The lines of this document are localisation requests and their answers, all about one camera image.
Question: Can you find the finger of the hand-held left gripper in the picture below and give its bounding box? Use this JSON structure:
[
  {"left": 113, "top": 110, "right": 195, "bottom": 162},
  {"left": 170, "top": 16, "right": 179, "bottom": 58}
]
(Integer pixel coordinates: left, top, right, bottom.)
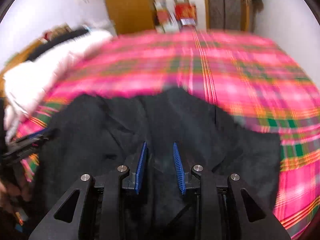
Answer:
[{"left": 7, "top": 127, "right": 60, "bottom": 155}]

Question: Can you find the black puffer jacket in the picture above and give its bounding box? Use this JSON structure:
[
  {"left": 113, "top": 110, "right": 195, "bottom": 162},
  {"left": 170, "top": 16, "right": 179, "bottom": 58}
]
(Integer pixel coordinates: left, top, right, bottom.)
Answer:
[{"left": 32, "top": 87, "right": 282, "bottom": 240}]

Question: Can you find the wooden door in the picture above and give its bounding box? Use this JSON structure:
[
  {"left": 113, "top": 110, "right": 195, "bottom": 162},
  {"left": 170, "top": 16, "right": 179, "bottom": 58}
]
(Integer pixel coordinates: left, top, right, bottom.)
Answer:
[{"left": 202, "top": 0, "right": 251, "bottom": 32}]

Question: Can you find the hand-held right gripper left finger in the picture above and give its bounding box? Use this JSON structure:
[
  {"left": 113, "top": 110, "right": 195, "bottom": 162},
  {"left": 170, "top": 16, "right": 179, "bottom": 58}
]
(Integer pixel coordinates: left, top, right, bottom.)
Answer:
[{"left": 28, "top": 141, "right": 148, "bottom": 240}]

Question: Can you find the pink container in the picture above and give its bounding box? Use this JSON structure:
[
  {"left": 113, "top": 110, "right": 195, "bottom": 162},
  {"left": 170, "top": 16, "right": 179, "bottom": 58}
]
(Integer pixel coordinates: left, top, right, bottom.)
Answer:
[{"left": 155, "top": 6, "right": 173, "bottom": 27}]

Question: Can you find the wooden headboard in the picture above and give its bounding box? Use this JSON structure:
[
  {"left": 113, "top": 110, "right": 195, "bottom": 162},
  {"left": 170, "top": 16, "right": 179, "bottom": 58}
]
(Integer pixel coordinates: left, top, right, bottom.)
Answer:
[{"left": 0, "top": 23, "right": 72, "bottom": 83}]

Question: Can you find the white quilt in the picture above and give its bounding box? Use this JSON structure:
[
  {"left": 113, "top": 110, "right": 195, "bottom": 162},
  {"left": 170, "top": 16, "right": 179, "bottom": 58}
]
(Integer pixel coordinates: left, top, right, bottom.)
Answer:
[{"left": 3, "top": 29, "right": 113, "bottom": 142}]

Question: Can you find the wooden wardrobe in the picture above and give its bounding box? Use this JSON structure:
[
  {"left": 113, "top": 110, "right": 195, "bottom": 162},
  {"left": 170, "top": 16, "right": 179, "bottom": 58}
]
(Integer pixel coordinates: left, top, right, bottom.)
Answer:
[{"left": 101, "top": 0, "right": 156, "bottom": 35}]

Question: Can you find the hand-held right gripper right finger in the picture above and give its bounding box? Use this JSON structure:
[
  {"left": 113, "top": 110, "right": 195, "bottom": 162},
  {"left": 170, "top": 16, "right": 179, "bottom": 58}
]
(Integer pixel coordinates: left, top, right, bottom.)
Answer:
[{"left": 172, "top": 141, "right": 292, "bottom": 240}]

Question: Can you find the large red box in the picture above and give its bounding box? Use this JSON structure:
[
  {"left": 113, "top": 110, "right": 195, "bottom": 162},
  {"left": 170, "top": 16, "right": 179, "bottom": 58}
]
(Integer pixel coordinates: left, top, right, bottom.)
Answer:
[{"left": 174, "top": 2, "right": 198, "bottom": 22}]

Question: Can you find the pink plaid bedsheet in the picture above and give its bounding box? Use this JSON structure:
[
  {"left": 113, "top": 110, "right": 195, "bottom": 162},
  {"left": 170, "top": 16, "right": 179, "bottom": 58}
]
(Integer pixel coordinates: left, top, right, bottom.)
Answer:
[{"left": 14, "top": 28, "right": 320, "bottom": 239}]

